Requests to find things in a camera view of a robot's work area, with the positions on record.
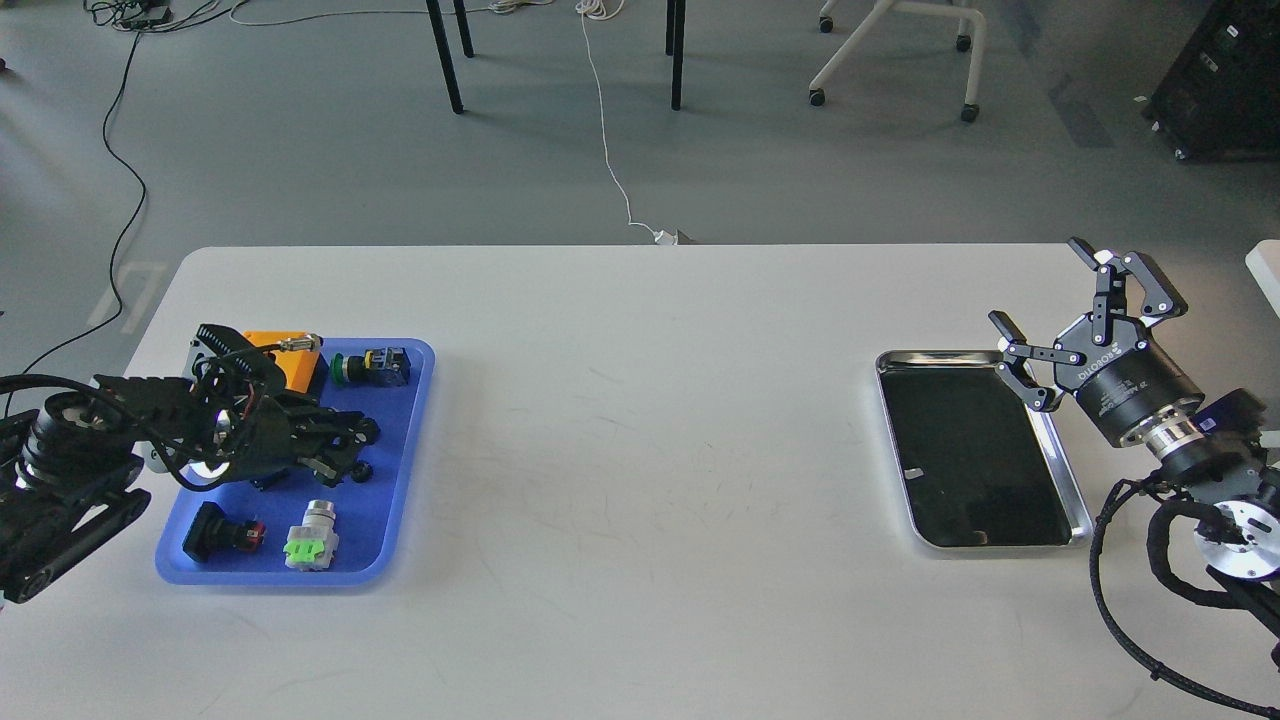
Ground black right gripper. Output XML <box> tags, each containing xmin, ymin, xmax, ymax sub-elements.
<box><xmin>988</xmin><ymin>237</ymin><xmax>1206</xmax><ymax>447</ymax></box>

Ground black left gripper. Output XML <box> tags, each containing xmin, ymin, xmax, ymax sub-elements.
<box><xmin>216</xmin><ymin>392</ymin><xmax>381</xmax><ymax>488</ymax></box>

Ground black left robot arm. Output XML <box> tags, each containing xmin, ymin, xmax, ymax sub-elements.
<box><xmin>3</xmin><ymin>324</ymin><xmax>381</xmax><ymax>603</ymax></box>

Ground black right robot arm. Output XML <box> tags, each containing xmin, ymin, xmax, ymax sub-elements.
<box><xmin>989</xmin><ymin>237</ymin><xmax>1277</xmax><ymax>719</ymax></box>

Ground blue plastic tray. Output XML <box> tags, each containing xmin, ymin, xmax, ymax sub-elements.
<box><xmin>154</xmin><ymin>336</ymin><xmax>435</xmax><ymax>588</ymax></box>

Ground silver metal tray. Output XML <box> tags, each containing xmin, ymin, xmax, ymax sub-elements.
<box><xmin>876</xmin><ymin>350</ymin><xmax>1094</xmax><ymax>553</ymax></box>

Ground orange block on black base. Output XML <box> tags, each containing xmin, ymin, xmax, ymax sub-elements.
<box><xmin>242</xmin><ymin>331</ymin><xmax>324</xmax><ymax>393</ymax></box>

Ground green and silver push button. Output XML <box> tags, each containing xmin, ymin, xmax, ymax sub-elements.
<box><xmin>283</xmin><ymin>498</ymin><xmax>340</xmax><ymax>571</ymax></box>

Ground black red push button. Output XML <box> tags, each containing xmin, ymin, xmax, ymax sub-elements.
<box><xmin>180</xmin><ymin>501</ymin><xmax>266</xmax><ymax>562</ymax></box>

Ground white rolling chair base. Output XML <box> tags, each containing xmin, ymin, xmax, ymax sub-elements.
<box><xmin>809</xmin><ymin>0</ymin><xmax>989</xmax><ymax>126</ymax></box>

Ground black equipment case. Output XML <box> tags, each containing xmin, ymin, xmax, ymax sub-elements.
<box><xmin>1143</xmin><ymin>1</ymin><xmax>1279</xmax><ymax>161</ymax></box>

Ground black table legs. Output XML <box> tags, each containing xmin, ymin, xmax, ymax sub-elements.
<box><xmin>428</xmin><ymin>0</ymin><xmax>689</xmax><ymax>114</ymax></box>

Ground black cable on floor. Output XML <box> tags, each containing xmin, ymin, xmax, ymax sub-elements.
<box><xmin>0</xmin><ymin>0</ymin><xmax>233</xmax><ymax>375</ymax></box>

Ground white cable on floor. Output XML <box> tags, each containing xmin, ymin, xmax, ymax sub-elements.
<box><xmin>576</xmin><ymin>0</ymin><xmax>681</xmax><ymax>245</ymax></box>

